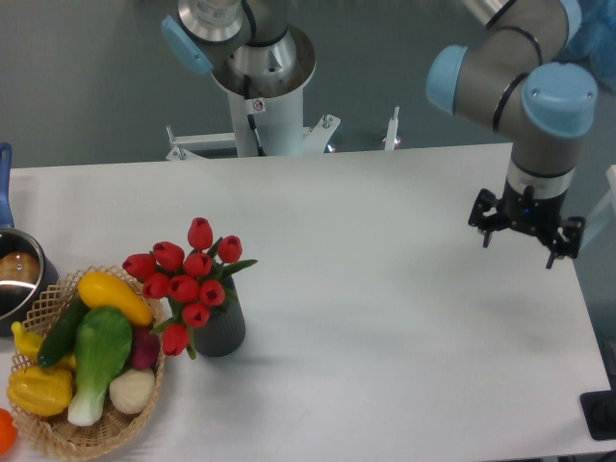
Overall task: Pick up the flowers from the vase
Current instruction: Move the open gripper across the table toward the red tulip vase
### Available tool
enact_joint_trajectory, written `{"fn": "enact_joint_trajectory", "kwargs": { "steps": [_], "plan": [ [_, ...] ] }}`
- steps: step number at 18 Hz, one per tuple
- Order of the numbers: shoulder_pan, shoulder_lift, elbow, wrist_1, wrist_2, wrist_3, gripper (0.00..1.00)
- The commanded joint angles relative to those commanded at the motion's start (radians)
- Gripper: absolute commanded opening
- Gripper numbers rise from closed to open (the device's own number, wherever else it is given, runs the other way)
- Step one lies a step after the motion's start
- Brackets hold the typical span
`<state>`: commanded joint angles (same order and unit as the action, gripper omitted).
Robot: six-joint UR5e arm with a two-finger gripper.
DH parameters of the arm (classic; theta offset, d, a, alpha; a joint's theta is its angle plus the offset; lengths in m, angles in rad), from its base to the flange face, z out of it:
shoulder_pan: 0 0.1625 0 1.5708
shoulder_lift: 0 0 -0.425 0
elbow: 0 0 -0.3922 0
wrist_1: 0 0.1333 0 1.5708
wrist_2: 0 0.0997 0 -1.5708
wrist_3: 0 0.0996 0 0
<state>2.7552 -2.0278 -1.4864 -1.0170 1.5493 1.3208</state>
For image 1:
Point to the yellow squash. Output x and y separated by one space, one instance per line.
99 289

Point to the green bok choy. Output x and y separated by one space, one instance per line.
103 343

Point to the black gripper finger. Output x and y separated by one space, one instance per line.
486 216
567 239

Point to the blue plastic bag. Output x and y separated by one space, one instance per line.
594 42

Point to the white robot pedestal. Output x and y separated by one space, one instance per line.
263 64

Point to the blue handled steel pot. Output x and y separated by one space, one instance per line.
26 271

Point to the yellow banana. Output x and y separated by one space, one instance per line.
28 344

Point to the orange fruit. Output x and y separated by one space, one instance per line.
8 431

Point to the green cucumber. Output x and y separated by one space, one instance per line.
61 338

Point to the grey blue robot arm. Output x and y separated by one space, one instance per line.
513 86

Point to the dark grey ribbed vase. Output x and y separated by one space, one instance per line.
225 330

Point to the white garlic bulb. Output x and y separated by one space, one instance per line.
131 391

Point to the purple radish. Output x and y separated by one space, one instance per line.
145 349

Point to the woven wicker basket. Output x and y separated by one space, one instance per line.
55 437

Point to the white frame at right edge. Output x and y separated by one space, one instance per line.
602 214

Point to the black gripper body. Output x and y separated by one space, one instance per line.
539 218

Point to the black device at table edge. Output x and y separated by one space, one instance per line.
599 413

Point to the red tulip bouquet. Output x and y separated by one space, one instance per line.
190 282

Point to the yellow bell pepper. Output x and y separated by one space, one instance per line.
41 392

